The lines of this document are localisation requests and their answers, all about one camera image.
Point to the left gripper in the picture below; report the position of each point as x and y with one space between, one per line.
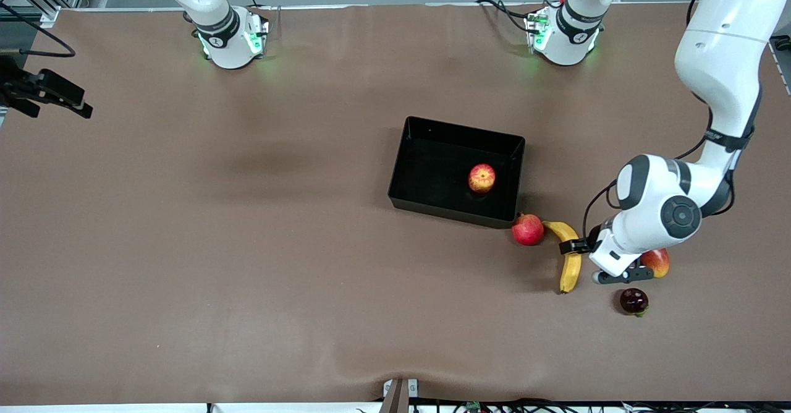
591 237

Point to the dark purple mangosteen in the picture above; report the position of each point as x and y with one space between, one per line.
633 300

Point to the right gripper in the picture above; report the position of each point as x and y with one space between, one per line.
13 88

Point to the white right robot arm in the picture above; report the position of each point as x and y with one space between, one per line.
225 42

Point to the red yellow mango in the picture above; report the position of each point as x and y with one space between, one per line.
658 261

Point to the red pomegranate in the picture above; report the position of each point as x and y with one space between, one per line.
527 229

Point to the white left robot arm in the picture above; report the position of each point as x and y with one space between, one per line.
717 60

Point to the yellow banana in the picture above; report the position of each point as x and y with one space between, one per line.
570 274

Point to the brown table cover cloth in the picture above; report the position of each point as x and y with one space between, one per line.
247 246

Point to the black plastic box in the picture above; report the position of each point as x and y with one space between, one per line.
432 172

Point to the red yellow apple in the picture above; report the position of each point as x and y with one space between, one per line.
482 178

